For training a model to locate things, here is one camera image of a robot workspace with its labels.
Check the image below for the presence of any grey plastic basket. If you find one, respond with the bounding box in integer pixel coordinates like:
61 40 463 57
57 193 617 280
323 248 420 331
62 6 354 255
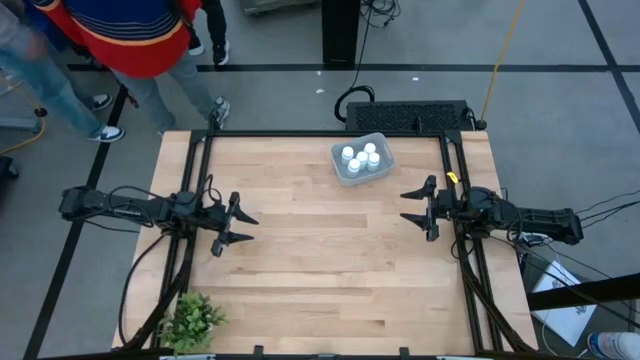
330 131 397 188

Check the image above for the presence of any yellow floor cable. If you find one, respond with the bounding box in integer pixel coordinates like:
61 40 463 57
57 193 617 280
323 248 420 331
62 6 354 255
0 79 50 156

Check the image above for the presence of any yellow cable with black foot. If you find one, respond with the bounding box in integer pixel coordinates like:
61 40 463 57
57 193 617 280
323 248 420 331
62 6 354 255
477 0 527 130

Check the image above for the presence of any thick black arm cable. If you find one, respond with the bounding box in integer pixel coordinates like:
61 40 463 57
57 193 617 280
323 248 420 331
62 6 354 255
118 232 169 346

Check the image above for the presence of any small green potted plant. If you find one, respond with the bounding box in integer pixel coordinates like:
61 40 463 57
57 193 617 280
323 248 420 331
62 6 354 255
158 291 229 356

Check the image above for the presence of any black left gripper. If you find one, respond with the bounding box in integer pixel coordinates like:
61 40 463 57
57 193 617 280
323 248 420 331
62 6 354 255
207 191 260 258

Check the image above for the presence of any black caster foot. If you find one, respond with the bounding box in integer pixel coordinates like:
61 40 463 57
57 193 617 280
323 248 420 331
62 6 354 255
0 155 20 181

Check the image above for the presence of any black cable bundle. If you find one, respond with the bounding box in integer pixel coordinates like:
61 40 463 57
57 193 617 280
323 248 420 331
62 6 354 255
359 0 401 29

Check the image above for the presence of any black upright post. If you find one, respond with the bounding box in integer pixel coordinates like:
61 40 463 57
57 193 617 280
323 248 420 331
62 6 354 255
321 0 362 66

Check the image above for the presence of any white paper sheet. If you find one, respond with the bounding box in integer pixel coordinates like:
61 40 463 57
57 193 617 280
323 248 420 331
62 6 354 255
529 259 599 348

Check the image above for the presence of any black perforated computer case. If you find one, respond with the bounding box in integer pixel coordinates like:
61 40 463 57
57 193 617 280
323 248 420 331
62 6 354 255
345 100 474 132

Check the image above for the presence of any black flat beam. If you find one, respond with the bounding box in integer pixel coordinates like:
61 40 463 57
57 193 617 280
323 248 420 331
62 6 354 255
527 272 640 312

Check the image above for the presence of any black coiled power cable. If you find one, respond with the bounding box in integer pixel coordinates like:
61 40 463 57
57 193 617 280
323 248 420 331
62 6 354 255
333 9 376 124

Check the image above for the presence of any person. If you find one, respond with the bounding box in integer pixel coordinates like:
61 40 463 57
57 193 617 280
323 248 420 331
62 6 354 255
29 0 232 134
0 4 126 144
187 0 231 66

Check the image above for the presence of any black metal table frame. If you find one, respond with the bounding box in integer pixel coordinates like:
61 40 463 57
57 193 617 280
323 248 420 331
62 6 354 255
122 112 539 355

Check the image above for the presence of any clear plastic bottle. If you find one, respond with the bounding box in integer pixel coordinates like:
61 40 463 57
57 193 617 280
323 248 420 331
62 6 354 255
587 331 640 360

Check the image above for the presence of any thin black cable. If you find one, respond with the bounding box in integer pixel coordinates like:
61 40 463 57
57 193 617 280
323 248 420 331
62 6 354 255
574 188 640 224

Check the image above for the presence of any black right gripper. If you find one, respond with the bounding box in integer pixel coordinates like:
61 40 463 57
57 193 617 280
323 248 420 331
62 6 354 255
399 174 459 243

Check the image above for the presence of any grey platform base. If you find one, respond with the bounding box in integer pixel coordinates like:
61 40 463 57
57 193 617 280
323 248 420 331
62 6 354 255
243 0 321 16

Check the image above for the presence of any grey stand base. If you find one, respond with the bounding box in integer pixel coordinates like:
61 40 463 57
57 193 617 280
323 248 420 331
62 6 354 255
0 116 44 134

